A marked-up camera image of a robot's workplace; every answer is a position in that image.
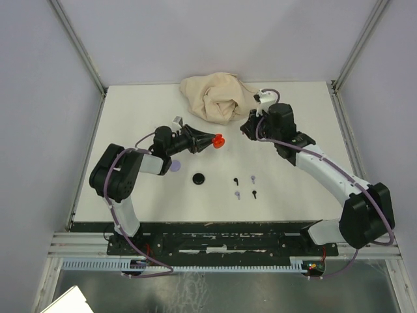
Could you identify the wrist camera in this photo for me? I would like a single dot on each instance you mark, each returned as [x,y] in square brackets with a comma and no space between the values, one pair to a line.
[177,122]
[264,99]

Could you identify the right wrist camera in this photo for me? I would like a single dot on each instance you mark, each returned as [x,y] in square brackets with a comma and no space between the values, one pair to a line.
[264,99]

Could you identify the right aluminium frame post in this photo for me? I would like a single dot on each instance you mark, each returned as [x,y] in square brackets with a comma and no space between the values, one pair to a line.
[371,24]

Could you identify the left aluminium frame post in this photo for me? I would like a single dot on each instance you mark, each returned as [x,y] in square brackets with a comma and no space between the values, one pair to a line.
[77,44]

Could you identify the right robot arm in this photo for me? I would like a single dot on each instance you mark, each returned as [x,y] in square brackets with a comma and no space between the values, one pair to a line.
[367,215]

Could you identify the black charging case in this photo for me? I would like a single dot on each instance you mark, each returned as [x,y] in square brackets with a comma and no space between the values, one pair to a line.
[198,178]

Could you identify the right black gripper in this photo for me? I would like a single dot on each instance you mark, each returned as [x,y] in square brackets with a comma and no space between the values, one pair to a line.
[249,127]

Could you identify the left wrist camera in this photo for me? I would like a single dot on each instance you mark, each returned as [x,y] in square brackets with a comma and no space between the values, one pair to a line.
[177,122]

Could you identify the aluminium frame post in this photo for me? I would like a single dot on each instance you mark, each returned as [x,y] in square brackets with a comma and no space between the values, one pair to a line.
[371,24]
[77,44]

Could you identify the purple charging case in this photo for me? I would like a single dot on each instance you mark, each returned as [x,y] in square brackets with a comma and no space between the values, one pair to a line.
[175,166]

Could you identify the white paper sheet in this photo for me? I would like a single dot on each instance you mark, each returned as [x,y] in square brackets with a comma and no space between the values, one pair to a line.
[71,301]

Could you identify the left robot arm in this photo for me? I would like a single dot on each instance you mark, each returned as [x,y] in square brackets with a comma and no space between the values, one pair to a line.
[114,176]

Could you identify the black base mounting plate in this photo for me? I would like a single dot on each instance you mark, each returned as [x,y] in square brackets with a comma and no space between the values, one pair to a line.
[163,240]

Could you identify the red charging case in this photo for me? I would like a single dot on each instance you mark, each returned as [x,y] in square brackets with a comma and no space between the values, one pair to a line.
[218,141]

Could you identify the beige crumpled cloth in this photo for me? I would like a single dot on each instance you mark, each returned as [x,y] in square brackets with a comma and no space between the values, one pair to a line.
[219,97]

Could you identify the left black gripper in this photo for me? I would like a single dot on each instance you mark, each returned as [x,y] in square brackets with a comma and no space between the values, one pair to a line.
[198,140]

